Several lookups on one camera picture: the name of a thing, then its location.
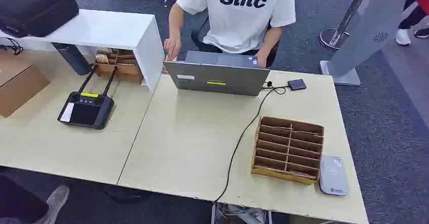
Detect chrome stanchion post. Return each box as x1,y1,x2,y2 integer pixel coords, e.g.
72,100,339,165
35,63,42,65
318,0,375,51

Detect black remote controller with antennas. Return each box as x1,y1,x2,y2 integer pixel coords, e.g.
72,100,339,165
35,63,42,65
57,67,117,130

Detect grey laptop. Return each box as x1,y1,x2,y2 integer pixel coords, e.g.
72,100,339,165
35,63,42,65
163,51,271,97

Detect brown cardboard box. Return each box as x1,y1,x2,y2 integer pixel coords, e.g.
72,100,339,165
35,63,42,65
0,53,51,119

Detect wooden card box with slots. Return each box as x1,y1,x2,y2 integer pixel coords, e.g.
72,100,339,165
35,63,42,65
251,116,325,186

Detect small wooden box of cards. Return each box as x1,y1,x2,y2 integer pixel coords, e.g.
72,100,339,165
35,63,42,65
93,48,144,84

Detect small black drive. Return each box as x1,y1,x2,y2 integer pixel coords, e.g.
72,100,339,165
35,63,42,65
287,78,308,92

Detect black carrying case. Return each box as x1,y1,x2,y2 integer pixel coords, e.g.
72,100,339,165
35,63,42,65
0,0,80,38

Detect grey shoe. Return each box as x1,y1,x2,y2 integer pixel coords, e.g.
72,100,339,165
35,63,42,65
33,185,70,224

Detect person in white shirt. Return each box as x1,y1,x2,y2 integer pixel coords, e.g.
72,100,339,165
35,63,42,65
163,0,296,69

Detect grey card reader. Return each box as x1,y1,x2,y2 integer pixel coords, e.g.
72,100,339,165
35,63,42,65
318,155,350,197

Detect grey standing kiosk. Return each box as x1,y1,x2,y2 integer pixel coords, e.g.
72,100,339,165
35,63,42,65
320,0,411,87

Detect person in red with sneakers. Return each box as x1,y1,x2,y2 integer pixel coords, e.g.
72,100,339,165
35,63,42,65
395,0,429,46

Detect black cable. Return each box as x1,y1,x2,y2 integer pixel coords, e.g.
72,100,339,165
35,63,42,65
212,81,291,206

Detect white desk shelf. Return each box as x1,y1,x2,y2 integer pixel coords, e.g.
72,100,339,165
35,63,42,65
0,9,165,94

